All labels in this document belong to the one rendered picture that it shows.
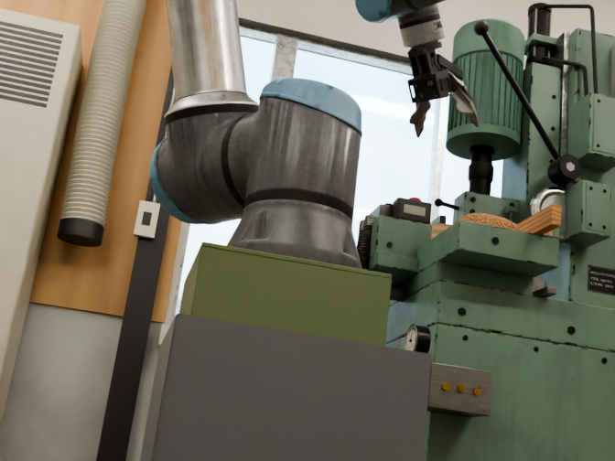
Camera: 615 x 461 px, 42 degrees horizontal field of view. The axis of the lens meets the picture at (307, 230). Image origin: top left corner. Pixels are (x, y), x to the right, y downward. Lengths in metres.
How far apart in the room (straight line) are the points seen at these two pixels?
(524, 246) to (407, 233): 0.29
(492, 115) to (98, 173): 1.49
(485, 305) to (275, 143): 0.71
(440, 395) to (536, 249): 0.35
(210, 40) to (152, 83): 2.00
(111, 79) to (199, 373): 2.24
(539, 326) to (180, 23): 0.92
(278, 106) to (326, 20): 2.42
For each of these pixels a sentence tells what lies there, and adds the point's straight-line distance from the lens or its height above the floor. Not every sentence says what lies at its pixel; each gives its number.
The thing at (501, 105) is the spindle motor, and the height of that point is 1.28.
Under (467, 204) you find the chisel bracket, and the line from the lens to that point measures 1.89.
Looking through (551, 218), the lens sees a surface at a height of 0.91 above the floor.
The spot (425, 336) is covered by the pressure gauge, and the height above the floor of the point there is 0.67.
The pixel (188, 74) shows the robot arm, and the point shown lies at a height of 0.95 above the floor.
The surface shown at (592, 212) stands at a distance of 1.83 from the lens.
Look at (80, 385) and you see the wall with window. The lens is 2.94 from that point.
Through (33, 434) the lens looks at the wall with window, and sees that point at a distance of 2.95.
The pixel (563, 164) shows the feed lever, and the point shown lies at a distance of 1.88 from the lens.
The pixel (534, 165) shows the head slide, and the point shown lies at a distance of 1.96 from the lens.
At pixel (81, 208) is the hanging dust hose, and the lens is 2.86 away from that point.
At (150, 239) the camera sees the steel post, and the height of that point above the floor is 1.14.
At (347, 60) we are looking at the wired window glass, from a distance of 3.53.
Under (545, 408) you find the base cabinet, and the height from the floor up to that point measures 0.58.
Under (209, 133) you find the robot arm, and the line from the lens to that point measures 1.19.
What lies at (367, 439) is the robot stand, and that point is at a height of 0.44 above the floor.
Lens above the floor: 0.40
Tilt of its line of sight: 17 degrees up
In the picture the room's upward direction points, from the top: 7 degrees clockwise
